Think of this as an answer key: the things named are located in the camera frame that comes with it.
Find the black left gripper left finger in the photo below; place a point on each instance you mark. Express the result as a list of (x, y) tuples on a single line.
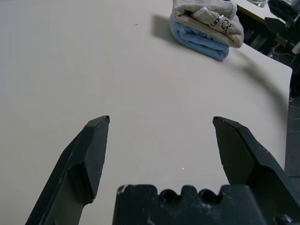
[(77, 168)]

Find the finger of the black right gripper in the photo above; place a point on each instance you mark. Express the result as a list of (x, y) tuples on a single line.
[(282, 8), (276, 25)]

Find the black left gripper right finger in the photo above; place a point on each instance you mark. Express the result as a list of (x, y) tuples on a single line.
[(253, 159)]

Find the beige towel with white trim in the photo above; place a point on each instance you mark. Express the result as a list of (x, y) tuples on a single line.
[(211, 21)]

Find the light blue folded towel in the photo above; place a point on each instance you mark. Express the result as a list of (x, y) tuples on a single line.
[(199, 42)]

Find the pale green white cloth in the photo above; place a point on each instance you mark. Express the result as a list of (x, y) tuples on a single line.
[(259, 2)]

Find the black-framed side table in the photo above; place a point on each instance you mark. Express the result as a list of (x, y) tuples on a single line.
[(250, 12)]

